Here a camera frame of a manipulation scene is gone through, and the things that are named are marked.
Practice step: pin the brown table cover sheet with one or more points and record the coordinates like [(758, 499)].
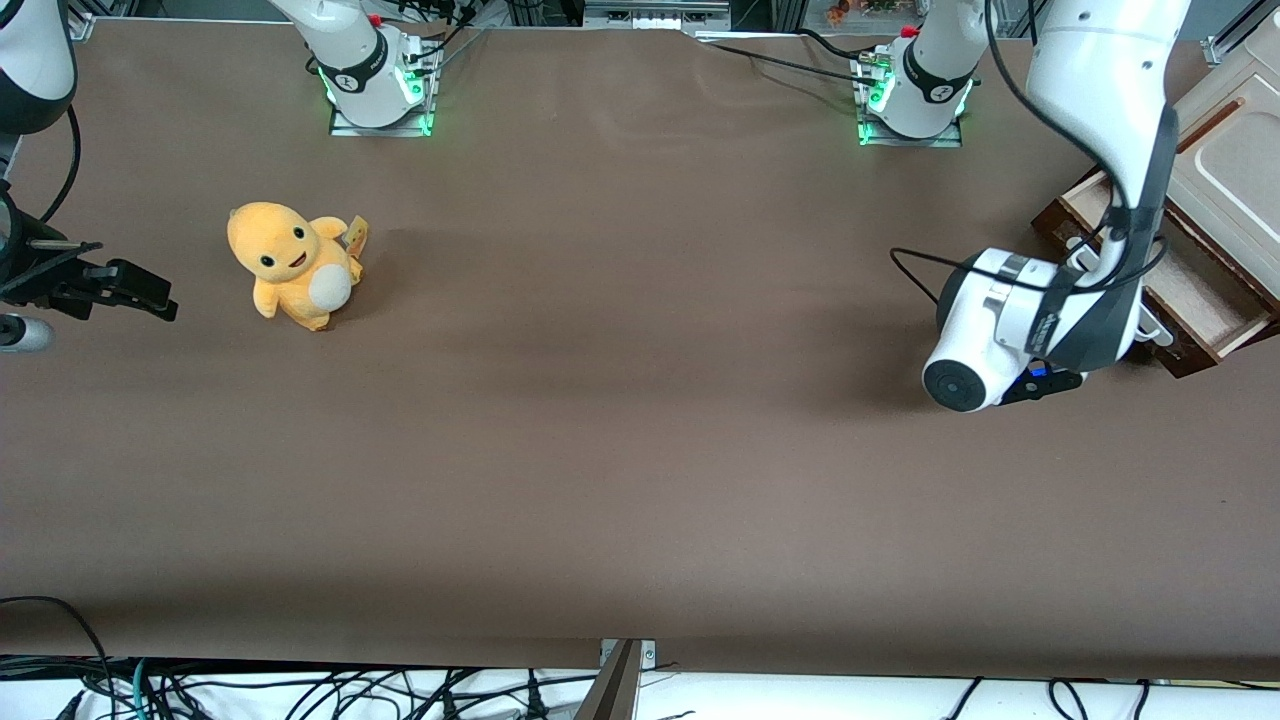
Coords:
[(640, 400)]

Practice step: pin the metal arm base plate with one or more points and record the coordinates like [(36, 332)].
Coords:
[(910, 142), (380, 131)]

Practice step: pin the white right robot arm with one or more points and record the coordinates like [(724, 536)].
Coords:
[(360, 70)]

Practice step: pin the silver metal bracket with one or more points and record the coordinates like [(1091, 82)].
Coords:
[(648, 652)]

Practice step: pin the small orange object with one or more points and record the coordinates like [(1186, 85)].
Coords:
[(838, 12)]

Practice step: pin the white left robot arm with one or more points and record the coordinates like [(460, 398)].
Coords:
[(1100, 60)]

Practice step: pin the aluminium frame profile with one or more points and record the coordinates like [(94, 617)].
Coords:
[(1225, 50), (80, 25)]

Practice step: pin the grey power strip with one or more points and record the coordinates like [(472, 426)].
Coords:
[(655, 15)]

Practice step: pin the grey mount bar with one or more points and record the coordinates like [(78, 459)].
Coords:
[(612, 690)]

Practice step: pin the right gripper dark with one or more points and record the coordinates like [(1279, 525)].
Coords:
[(42, 281)]

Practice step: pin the yellow plush toy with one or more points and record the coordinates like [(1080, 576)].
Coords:
[(290, 260)]

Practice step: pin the yellow paper tag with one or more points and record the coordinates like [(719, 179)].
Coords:
[(357, 232)]

